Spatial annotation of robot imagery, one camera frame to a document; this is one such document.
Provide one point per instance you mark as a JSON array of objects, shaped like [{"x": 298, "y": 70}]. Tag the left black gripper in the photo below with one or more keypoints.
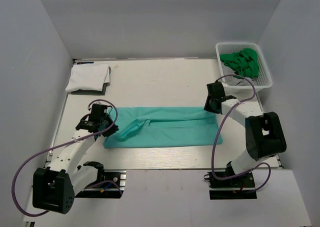
[{"x": 113, "y": 129}]

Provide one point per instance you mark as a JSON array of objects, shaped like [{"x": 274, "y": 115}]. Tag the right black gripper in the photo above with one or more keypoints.
[{"x": 208, "y": 108}]

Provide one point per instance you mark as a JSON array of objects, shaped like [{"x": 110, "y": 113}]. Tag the teal t-shirt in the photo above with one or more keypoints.
[{"x": 163, "y": 127}]

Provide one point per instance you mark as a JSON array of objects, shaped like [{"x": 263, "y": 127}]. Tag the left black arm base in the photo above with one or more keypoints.
[{"x": 110, "y": 180}]

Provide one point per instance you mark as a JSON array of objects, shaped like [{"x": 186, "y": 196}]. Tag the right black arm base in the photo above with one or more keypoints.
[{"x": 244, "y": 181}]

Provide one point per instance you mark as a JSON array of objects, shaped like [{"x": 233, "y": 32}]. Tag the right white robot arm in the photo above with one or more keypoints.
[{"x": 264, "y": 136}]

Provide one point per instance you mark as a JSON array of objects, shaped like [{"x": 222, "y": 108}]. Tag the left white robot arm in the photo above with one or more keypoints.
[{"x": 56, "y": 186}]

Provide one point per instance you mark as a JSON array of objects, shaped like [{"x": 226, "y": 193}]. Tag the white t-shirt in basket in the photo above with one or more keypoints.
[{"x": 232, "y": 80}]

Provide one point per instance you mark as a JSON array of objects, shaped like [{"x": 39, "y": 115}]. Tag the folded white t-shirt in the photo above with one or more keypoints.
[{"x": 89, "y": 77}]

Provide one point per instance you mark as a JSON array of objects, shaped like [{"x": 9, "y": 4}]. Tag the green t-shirt in basket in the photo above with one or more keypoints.
[{"x": 243, "y": 63}]

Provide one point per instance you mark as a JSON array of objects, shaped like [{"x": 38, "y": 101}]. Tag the white plastic basket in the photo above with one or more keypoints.
[{"x": 263, "y": 81}]

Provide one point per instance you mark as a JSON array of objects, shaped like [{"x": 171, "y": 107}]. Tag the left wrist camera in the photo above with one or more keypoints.
[{"x": 95, "y": 121}]

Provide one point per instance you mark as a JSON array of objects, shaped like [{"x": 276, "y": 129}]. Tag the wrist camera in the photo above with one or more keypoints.
[
  {"x": 216, "y": 92},
  {"x": 95, "y": 121}
]

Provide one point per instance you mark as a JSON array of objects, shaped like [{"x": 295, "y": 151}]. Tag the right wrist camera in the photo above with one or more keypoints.
[{"x": 216, "y": 92}]

